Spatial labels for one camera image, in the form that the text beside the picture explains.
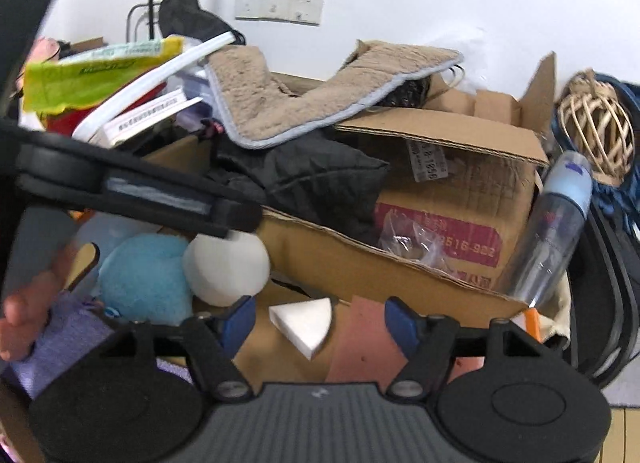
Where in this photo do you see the white labelled box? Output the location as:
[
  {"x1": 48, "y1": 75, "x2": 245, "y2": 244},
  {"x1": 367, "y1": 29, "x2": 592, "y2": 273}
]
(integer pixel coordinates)
[{"x1": 102, "y1": 95, "x2": 203, "y2": 146}]

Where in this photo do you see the pink soft item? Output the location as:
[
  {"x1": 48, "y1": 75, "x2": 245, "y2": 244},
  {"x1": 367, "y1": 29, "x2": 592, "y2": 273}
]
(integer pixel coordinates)
[{"x1": 17, "y1": 38, "x2": 63, "y2": 94}]

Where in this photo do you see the red container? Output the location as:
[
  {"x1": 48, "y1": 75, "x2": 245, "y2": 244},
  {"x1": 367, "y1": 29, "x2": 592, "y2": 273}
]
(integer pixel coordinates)
[{"x1": 42, "y1": 83, "x2": 166, "y2": 134}]

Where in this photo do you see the white wedge sponge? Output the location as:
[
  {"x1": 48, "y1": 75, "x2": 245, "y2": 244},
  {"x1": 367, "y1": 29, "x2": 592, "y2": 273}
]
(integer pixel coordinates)
[{"x1": 268, "y1": 297, "x2": 333, "y2": 360}]

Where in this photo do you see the clear water bottle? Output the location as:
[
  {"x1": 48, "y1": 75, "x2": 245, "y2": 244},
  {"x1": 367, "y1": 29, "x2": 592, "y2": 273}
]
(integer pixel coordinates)
[{"x1": 510, "y1": 150, "x2": 593, "y2": 309}]

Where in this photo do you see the pink sponge block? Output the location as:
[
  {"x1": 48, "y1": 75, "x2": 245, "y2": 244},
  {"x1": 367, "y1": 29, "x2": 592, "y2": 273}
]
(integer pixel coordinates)
[{"x1": 327, "y1": 295, "x2": 481, "y2": 386}]

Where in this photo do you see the black quilted cloth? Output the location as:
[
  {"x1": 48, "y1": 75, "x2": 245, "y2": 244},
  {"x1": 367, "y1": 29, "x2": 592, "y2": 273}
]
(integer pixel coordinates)
[{"x1": 205, "y1": 130, "x2": 391, "y2": 244}]

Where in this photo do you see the cardboard box with red label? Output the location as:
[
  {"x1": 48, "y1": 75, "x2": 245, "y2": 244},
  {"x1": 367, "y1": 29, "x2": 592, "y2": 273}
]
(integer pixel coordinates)
[{"x1": 332, "y1": 50, "x2": 558, "y2": 294}]

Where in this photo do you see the blue plush toy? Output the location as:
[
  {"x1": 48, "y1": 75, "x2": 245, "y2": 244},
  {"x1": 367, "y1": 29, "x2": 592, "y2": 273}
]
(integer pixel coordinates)
[{"x1": 97, "y1": 234, "x2": 195, "y2": 326}]

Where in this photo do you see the purple fluffy headband with bow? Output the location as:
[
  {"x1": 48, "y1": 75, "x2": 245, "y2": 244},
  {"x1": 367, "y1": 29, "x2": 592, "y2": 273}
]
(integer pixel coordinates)
[{"x1": 10, "y1": 290, "x2": 193, "y2": 400}]

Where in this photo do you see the cream cloth bag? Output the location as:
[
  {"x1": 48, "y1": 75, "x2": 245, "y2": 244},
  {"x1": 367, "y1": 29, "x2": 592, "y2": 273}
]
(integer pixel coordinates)
[{"x1": 537, "y1": 273, "x2": 573, "y2": 349}]

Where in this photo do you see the black bag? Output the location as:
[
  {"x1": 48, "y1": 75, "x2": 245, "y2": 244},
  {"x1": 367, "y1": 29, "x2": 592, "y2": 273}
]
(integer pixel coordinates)
[{"x1": 565, "y1": 203, "x2": 640, "y2": 389}]

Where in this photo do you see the person's left hand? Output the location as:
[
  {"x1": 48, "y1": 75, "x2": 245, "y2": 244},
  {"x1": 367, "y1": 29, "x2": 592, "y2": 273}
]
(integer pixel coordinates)
[{"x1": 0, "y1": 243, "x2": 76, "y2": 361}]

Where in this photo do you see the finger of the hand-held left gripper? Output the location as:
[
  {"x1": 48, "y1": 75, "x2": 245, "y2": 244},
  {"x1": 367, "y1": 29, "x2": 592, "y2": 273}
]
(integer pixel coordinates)
[{"x1": 15, "y1": 130, "x2": 263, "y2": 240}]

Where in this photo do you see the white plastic band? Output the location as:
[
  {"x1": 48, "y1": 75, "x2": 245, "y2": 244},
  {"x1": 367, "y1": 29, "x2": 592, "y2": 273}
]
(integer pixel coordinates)
[{"x1": 71, "y1": 32, "x2": 237, "y2": 138}]

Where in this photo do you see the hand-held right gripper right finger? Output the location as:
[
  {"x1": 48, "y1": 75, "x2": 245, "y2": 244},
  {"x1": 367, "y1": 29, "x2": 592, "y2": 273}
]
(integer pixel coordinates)
[{"x1": 384, "y1": 296, "x2": 548, "y2": 399}]

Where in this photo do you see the beige fleece cloth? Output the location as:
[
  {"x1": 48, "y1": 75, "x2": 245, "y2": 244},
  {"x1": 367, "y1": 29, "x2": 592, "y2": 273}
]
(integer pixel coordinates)
[{"x1": 205, "y1": 39, "x2": 466, "y2": 150}]

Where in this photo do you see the white foam cylinder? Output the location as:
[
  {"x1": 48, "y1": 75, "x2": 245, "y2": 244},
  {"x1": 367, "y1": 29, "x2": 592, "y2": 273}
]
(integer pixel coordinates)
[{"x1": 182, "y1": 230, "x2": 272, "y2": 307}]

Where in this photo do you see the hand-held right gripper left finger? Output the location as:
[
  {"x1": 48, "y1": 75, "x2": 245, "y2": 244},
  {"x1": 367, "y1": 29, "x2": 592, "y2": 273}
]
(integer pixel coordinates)
[{"x1": 100, "y1": 294, "x2": 257, "y2": 401}]

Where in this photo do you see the green packet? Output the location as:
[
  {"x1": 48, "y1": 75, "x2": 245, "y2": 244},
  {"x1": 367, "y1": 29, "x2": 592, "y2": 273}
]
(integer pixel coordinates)
[{"x1": 22, "y1": 37, "x2": 185, "y2": 114}]

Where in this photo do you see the black garment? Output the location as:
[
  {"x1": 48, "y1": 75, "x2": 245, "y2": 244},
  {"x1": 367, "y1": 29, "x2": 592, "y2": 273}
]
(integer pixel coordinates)
[{"x1": 159, "y1": 0, "x2": 247, "y2": 46}]

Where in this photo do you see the clear plastic wrapper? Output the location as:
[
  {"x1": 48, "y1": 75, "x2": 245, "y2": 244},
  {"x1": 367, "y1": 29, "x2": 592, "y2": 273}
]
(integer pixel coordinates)
[{"x1": 377, "y1": 220, "x2": 448, "y2": 269}]

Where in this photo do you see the wicker ball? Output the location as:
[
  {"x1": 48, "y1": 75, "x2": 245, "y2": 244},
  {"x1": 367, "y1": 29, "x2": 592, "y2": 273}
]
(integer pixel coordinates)
[{"x1": 556, "y1": 70, "x2": 636, "y2": 178}]

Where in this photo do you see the triple wall socket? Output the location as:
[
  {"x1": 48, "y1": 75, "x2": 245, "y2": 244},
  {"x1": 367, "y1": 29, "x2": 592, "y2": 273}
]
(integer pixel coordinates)
[{"x1": 235, "y1": 0, "x2": 323, "y2": 26}]

